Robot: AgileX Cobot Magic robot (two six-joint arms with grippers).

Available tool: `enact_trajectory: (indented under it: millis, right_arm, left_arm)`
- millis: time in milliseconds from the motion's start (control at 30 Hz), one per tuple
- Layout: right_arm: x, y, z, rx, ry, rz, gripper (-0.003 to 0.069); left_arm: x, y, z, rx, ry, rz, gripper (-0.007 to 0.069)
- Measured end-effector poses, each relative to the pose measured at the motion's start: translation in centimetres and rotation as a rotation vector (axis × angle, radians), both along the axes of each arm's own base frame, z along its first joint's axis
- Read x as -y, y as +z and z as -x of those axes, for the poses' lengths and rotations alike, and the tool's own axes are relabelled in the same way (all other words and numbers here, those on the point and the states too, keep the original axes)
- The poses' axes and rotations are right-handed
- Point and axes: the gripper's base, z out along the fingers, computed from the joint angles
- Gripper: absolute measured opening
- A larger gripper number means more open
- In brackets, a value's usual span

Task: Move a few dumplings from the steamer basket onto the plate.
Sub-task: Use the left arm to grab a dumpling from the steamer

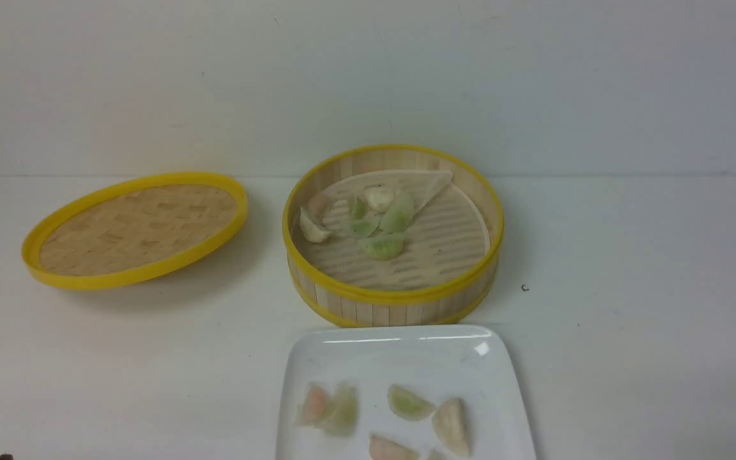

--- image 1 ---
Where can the large green dumpling in steamer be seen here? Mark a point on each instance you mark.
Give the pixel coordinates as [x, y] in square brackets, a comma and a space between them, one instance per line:
[399, 215]

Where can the white dumpling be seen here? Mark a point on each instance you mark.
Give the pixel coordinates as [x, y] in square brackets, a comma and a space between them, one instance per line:
[313, 230]
[449, 425]
[379, 199]

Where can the small green dumpling in steamer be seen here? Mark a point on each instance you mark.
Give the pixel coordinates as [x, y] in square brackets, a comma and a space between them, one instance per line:
[357, 208]

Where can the green dumpling front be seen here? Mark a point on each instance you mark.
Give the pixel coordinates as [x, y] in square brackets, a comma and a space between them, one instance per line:
[385, 246]

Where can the white dumpling right on plate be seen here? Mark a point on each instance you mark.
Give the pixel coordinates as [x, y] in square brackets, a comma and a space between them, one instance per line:
[449, 425]

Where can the green dumpling centre in steamer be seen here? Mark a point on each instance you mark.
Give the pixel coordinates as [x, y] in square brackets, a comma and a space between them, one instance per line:
[363, 227]

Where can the pink dumpling in steamer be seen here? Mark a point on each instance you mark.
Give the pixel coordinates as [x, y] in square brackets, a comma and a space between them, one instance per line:
[319, 205]

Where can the yellow rimmed bamboo steamer basket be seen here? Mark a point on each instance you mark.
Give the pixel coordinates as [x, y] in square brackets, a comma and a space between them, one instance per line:
[348, 306]

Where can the green dumpling centre on plate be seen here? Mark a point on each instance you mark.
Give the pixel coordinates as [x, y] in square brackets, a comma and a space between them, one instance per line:
[408, 405]

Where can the pink dumpling on plate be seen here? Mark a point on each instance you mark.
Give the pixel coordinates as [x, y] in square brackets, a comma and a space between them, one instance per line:
[313, 408]
[381, 448]

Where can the green dumpling left on plate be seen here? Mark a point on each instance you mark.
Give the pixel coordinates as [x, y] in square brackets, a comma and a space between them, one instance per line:
[340, 417]

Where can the pink dumpling left on plate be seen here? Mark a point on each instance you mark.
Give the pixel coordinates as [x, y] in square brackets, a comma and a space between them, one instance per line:
[313, 408]

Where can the yellow rimmed bamboo steamer lid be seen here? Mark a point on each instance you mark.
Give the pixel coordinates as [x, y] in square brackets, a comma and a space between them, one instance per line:
[135, 231]

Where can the pink dumpling bottom on plate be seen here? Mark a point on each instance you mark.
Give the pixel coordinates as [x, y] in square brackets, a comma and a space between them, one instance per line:
[381, 448]

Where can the white dumpling top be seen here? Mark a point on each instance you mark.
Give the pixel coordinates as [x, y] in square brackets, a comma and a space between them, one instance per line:
[379, 199]

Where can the white square plate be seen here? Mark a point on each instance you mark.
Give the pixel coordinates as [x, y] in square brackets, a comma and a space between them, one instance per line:
[436, 363]

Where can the white dumpling left in steamer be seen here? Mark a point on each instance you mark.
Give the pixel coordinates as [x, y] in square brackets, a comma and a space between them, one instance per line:
[313, 230]

